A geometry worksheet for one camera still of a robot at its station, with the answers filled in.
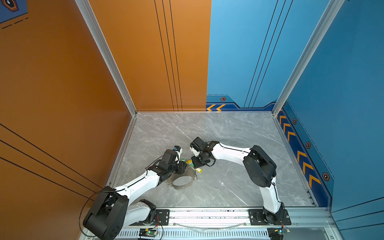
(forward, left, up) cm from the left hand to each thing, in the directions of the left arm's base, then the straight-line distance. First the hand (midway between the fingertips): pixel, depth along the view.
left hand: (183, 162), depth 88 cm
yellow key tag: (+2, -3, -2) cm, 4 cm away
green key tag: (+3, +1, -2) cm, 4 cm away
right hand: (0, -6, -3) cm, 7 cm away
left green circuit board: (-33, +15, -6) cm, 37 cm away
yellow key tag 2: (-3, -9, -4) cm, 10 cm away
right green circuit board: (-33, -47, -5) cm, 58 cm away
